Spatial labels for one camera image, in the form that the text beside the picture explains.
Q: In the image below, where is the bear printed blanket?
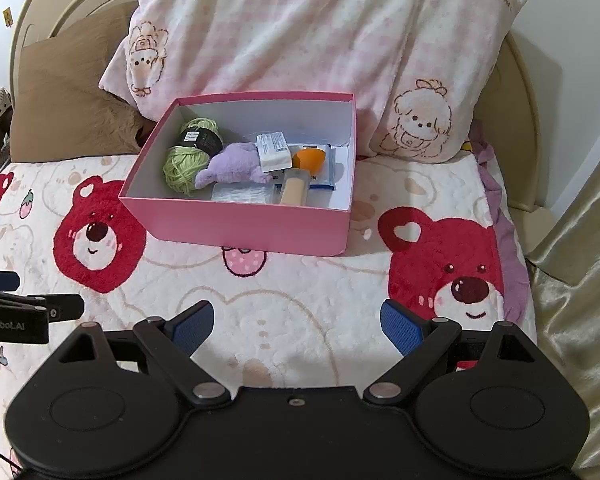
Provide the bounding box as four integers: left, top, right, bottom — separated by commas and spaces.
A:
0, 150, 539, 461

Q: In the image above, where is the pink printed pillow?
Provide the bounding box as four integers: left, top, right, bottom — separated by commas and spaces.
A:
99, 0, 531, 164

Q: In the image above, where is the small white carton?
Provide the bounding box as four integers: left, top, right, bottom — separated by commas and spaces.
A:
256, 131, 292, 172

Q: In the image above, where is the brown pillow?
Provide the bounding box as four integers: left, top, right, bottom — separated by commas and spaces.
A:
10, 7, 156, 164

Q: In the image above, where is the foundation bottle with gold cap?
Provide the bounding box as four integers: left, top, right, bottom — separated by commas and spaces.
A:
279, 168, 311, 207

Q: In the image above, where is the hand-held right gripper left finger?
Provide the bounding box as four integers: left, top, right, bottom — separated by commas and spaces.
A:
55, 300, 229, 406

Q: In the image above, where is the purple plush toy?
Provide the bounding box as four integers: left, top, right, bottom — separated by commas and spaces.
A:
195, 142, 276, 190

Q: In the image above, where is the pink cardboard box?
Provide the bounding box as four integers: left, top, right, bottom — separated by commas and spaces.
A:
118, 91, 357, 257

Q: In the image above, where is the clear plastic floss pick box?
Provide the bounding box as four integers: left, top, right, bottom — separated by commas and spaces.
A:
211, 181, 277, 206

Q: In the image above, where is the gold satin cloth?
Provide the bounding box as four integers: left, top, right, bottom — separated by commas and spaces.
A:
525, 125, 600, 480

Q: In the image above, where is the green yarn ball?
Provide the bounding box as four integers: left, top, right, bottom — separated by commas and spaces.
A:
161, 117, 225, 196

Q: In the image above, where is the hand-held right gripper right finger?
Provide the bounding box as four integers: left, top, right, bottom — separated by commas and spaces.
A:
364, 299, 541, 406

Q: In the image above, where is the blue wet wipes pack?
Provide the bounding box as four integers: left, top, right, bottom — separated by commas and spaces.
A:
267, 144, 337, 191

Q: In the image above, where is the orange makeup sponge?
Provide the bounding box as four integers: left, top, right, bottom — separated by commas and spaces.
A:
292, 146, 330, 171

